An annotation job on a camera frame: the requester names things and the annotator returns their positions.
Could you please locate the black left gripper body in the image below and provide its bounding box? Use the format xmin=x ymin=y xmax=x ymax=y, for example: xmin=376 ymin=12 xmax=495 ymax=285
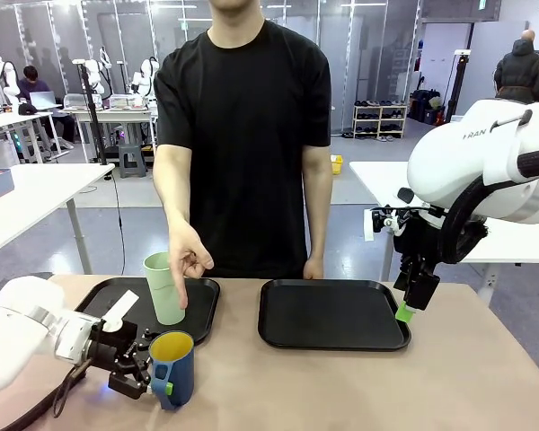
xmin=87 ymin=320 xmax=141 ymax=374

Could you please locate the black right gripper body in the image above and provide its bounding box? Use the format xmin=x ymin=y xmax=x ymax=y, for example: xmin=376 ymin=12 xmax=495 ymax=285
xmin=370 ymin=203 xmax=444 ymax=276

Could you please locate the blue mug yellow inside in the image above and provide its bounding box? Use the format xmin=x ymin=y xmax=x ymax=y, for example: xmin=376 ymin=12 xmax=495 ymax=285
xmin=148 ymin=330 xmax=196 ymax=411

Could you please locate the light green plastic tumbler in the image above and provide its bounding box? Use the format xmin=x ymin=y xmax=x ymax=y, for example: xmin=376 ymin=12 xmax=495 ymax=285
xmin=143 ymin=251 xmax=189 ymax=326

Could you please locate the person's left forearm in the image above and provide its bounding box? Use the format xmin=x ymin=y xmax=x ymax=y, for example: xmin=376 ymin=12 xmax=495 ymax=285
xmin=301 ymin=143 xmax=334 ymax=262

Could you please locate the person's right forearm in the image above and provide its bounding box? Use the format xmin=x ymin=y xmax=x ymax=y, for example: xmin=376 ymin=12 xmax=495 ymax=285
xmin=153 ymin=143 xmax=195 ymax=231

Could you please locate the person's left hand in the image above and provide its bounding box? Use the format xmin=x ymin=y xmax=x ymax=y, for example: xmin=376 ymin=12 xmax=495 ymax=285
xmin=302 ymin=255 xmax=326 ymax=281

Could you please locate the person's right hand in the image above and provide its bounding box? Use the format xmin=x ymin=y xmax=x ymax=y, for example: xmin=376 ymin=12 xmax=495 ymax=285
xmin=167 ymin=220 xmax=216 ymax=312

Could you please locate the white side table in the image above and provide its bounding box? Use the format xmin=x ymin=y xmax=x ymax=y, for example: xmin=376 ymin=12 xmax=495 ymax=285
xmin=349 ymin=159 xmax=539 ymax=306
xmin=0 ymin=162 xmax=117 ymax=275

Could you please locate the black plastic tray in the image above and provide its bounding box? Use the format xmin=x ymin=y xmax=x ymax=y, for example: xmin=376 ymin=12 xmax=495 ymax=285
xmin=257 ymin=278 xmax=412 ymax=353
xmin=74 ymin=277 xmax=222 ymax=347

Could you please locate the wooden shoe rack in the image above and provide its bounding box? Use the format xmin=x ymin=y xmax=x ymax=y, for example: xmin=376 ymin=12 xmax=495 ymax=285
xmin=351 ymin=103 xmax=409 ymax=140

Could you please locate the black bags pile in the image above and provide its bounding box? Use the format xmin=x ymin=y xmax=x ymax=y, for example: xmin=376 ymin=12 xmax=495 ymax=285
xmin=408 ymin=88 xmax=445 ymax=126

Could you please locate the person in black t-shirt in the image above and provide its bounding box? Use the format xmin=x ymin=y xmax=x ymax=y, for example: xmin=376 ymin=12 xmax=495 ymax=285
xmin=153 ymin=0 xmax=332 ymax=280

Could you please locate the grey step stool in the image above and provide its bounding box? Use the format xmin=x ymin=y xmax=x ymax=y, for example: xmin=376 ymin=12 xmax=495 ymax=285
xmin=118 ymin=143 xmax=146 ymax=180

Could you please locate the standing person dark jacket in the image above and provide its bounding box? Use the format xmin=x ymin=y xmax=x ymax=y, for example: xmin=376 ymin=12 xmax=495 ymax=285
xmin=493 ymin=29 xmax=539 ymax=105

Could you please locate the white background work table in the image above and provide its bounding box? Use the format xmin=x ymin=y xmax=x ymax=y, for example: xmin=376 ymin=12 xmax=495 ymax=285
xmin=61 ymin=92 xmax=159 ymax=163
xmin=0 ymin=109 xmax=71 ymax=164

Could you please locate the grey laptop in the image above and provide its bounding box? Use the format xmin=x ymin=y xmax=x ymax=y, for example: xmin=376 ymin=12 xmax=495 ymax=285
xmin=28 ymin=90 xmax=65 ymax=111

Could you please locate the seated person purple top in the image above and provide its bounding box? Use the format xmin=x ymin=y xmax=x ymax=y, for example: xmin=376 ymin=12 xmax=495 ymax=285
xmin=17 ymin=65 xmax=76 ymax=152

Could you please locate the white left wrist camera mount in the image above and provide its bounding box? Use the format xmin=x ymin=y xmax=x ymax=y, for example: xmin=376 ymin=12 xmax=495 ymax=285
xmin=102 ymin=288 xmax=141 ymax=334

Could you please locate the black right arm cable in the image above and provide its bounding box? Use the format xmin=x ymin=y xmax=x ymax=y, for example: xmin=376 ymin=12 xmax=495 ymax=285
xmin=438 ymin=145 xmax=539 ymax=266

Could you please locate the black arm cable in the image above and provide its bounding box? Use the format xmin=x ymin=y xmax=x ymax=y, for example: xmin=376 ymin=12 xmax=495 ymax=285
xmin=50 ymin=322 xmax=105 ymax=419
xmin=438 ymin=145 xmax=539 ymax=266

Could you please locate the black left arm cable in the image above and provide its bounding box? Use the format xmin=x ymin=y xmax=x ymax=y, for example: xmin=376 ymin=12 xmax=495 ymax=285
xmin=50 ymin=322 xmax=105 ymax=419

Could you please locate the black camera stand pole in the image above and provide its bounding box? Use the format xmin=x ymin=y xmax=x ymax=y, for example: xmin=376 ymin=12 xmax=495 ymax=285
xmin=71 ymin=57 xmax=110 ymax=167
xmin=446 ymin=50 xmax=472 ymax=123

